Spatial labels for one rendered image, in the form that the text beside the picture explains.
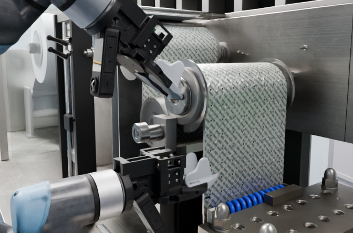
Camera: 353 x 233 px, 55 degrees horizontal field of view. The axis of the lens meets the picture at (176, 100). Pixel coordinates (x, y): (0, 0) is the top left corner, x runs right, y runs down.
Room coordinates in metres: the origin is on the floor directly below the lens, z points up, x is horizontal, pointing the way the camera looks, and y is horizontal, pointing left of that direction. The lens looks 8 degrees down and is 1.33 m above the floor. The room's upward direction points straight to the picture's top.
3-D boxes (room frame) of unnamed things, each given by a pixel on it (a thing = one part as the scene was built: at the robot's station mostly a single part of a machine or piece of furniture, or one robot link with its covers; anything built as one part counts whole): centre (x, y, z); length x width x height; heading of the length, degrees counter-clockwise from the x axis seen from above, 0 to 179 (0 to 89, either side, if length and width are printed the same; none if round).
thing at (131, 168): (0.56, 0.05, 1.12); 0.12 x 0.08 x 0.09; 124
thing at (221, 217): (0.56, -0.08, 1.05); 0.04 x 0.04 x 0.04
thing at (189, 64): (0.68, -0.02, 1.25); 0.15 x 0.01 x 0.15; 34
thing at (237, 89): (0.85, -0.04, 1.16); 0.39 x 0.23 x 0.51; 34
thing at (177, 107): (0.67, -0.01, 1.25); 0.07 x 0.02 x 0.07; 34
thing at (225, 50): (1.05, -0.11, 1.34); 0.07 x 0.07 x 0.07; 34
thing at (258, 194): (0.68, -0.16, 1.03); 0.21 x 0.04 x 0.03; 124
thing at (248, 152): (0.70, -0.15, 1.11); 0.23 x 0.01 x 0.18; 124
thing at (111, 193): (0.52, 0.12, 1.11); 0.08 x 0.05 x 0.08; 34
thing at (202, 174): (0.61, -0.05, 1.12); 0.09 x 0.03 x 0.06; 123
